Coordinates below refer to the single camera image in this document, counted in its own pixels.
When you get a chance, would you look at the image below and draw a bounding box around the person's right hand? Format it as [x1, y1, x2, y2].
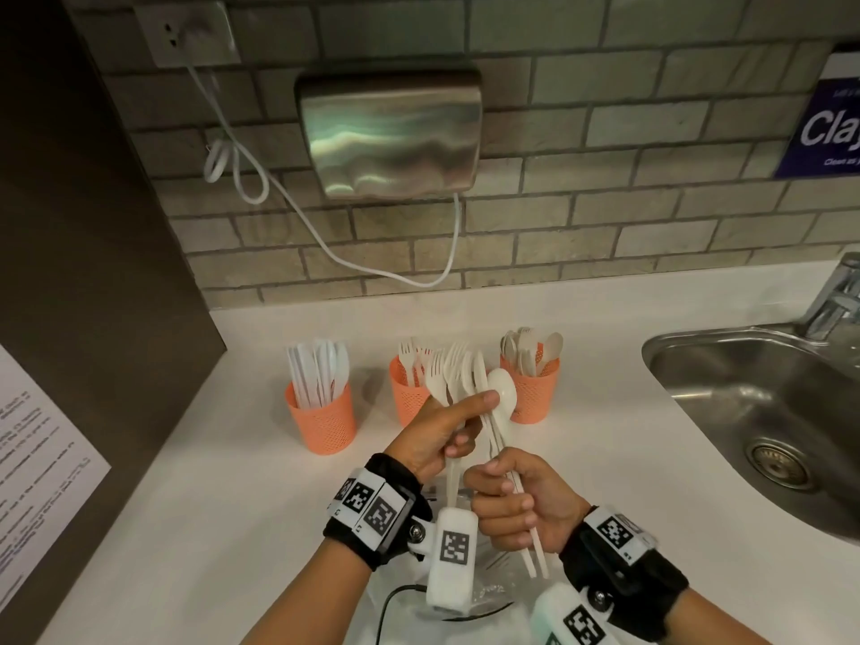
[464, 447, 593, 555]

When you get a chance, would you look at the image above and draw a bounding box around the person's left hand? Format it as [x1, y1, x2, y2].
[386, 389, 502, 485]

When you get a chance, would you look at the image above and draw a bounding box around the white plastic spoon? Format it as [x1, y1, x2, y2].
[485, 367, 551, 580]

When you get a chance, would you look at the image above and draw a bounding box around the bunch of white plastic forks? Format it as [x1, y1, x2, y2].
[425, 341, 489, 512]

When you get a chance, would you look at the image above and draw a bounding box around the person's right forearm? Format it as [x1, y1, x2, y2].
[641, 583, 775, 645]

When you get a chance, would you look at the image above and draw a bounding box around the person's left forearm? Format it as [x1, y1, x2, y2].
[238, 536, 378, 645]

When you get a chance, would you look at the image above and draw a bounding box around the orange mesh cup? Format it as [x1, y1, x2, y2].
[285, 380, 357, 457]
[499, 355, 562, 424]
[389, 355, 432, 428]

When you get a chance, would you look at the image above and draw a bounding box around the group of forks in cup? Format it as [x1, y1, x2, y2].
[397, 337, 439, 388]

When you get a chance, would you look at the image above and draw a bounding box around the group of beige plastic spoons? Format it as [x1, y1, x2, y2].
[500, 326, 564, 378]

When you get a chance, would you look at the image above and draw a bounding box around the clear plastic bowl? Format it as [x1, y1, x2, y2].
[366, 549, 540, 626]

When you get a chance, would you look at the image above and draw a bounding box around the black left wristband with markers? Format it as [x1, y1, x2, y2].
[322, 453, 435, 572]

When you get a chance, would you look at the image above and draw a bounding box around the black wristband with markers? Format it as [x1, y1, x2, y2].
[558, 505, 690, 643]
[322, 453, 435, 572]

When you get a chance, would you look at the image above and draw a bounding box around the black right wristband with markers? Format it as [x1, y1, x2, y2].
[558, 505, 690, 643]

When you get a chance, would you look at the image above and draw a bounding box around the group of white plastic knives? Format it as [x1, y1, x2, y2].
[287, 338, 351, 408]

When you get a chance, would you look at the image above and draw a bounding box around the stainless steel sink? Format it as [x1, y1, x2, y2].
[641, 325, 860, 542]

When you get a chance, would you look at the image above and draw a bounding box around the sink drain strainer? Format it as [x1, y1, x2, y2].
[745, 437, 818, 491]

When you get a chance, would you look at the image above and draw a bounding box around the chrome faucet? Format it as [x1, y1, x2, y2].
[802, 251, 860, 344]

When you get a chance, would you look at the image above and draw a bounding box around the dark brown cabinet panel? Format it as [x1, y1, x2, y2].
[0, 0, 227, 645]

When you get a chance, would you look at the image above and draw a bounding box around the white paper notice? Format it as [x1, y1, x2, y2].
[0, 344, 112, 580]

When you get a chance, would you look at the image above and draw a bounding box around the white power plug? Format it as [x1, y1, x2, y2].
[171, 9, 233, 53]

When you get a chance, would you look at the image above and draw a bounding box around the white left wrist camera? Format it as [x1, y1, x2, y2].
[425, 507, 480, 616]

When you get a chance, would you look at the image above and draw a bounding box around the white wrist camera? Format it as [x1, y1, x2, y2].
[530, 582, 624, 645]
[425, 507, 480, 616]

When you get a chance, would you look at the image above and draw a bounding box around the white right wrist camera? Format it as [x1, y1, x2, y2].
[530, 582, 624, 645]

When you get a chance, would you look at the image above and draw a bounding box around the thin black cable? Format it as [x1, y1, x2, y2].
[372, 583, 431, 645]

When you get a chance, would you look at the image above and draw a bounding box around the white power cable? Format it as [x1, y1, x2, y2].
[184, 45, 465, 290]

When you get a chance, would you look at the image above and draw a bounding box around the steel wall hand dryer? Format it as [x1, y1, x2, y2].
[293, 64, 485, 201]

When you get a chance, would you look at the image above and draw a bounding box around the blue wall sign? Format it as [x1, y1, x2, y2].
[772, 43, 860, 181]

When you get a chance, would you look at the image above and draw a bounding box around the steel wall socket plate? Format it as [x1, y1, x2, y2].
[133, 1, 242, 68]

